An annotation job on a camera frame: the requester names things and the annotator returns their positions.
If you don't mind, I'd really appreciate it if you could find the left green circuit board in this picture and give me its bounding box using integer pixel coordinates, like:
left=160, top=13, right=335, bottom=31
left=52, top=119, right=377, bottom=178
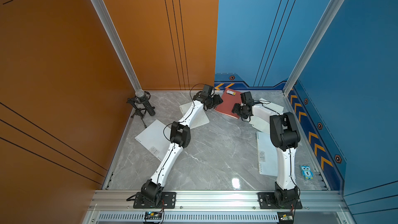
left=144, top=211, right=163, bottom=222

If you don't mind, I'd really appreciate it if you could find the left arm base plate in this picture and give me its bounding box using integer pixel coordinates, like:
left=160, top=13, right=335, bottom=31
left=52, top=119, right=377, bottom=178
left=133, top=191, right=177, bottom=209

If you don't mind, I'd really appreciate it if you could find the red spiral notebook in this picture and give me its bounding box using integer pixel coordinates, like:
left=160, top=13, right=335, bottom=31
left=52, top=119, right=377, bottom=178
left=215, top=88, right=241, bottom=119

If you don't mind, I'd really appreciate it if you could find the left aluminium corner post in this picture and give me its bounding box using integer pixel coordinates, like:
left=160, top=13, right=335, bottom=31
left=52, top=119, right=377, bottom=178
left=90, top=0, right=142, bottom=91

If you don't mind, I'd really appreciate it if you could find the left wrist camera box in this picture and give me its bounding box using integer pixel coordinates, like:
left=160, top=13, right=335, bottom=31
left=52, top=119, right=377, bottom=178
left=193, top=84, right=214, bottom=104

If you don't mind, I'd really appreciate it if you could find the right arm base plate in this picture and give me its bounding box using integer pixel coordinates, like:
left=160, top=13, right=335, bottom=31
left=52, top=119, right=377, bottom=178
left=257, top=192, right=303, bottom=210

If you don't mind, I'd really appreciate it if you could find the torn white page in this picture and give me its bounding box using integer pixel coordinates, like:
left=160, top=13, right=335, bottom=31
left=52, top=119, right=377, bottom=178
left=249, top=98, right=285, bottom=134

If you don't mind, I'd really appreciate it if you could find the aluminium corner post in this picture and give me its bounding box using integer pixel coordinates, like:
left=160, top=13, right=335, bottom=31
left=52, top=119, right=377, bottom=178
left=90, top=0, right=142, bottom=91
left=283, top=0, right=345, bottom=96

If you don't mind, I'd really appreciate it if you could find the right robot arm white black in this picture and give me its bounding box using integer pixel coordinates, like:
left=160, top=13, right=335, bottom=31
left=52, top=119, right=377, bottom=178
left=232, top=102, right=301, bottom=207

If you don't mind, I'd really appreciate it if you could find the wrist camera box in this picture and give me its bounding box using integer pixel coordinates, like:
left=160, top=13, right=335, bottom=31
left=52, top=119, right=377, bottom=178
left=240, top=91, right=255, bottom=105
left=193, top=84, right=214, bottom=104

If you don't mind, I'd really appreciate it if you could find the white spiral notebook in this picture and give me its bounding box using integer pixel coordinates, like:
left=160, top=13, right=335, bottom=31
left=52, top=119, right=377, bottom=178
left=135, top=120, right=171, bottom=161
left=256, top=132, right=278, bottom=177

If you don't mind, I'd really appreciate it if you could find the right circuit board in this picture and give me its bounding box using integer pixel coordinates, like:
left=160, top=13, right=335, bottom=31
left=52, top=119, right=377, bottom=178
left=277, top=212, right=294, bottom=224

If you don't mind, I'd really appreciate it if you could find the aluminium front rail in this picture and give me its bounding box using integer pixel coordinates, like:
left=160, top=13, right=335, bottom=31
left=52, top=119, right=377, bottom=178
left=83, top=190, right=355, bottom=224

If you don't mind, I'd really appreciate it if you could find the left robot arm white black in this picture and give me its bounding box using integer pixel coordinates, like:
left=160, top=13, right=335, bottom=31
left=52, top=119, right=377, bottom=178
left=140, top=91, right=223, bottom=207

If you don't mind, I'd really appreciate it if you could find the right aluminium corner post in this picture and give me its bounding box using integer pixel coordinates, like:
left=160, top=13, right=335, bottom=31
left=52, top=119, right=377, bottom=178
left=283, top=0, right=345, bottom=96

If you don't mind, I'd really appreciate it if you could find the blue owl number card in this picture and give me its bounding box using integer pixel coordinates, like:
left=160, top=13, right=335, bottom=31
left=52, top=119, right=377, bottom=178
left=301, top=166, right=314, bottom=180

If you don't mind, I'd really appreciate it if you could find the black microphone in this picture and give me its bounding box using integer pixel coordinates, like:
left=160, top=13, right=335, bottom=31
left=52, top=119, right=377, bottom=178
left=127, top=89, right=155, bottom=128

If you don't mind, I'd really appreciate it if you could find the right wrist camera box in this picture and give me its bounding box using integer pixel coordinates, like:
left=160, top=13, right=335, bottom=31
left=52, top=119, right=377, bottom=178
left=240, top=91, right=255, bottom=105

